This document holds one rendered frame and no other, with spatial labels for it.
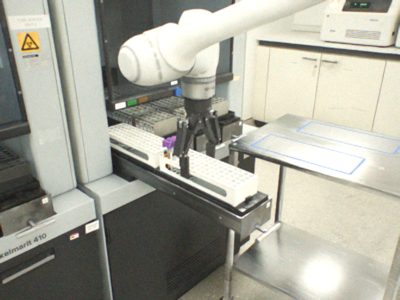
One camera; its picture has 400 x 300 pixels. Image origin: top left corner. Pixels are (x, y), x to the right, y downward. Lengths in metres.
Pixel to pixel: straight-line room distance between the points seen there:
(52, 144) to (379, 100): 2.59
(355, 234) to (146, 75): 1.86
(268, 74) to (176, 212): 2.40
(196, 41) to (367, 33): 2.52
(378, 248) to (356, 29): 1.69
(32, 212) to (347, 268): 1.21
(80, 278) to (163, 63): 0.78
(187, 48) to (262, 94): 2.98
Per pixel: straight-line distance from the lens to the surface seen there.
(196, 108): 0.95
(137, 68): 0.76
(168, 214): 1.42
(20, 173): 1.12
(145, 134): 1.26
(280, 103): 3.61
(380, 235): 2.44
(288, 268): 1.61
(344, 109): 3.33
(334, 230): 2.38
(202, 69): 0.91
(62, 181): 1.20
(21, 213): 1.08
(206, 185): 1.05
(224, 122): 1.51
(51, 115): 1.12
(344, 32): 3.26
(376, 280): 1.67
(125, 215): 1.28
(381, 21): 3.15
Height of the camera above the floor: 1.32
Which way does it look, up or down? 24 degrees down
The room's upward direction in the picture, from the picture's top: straight up
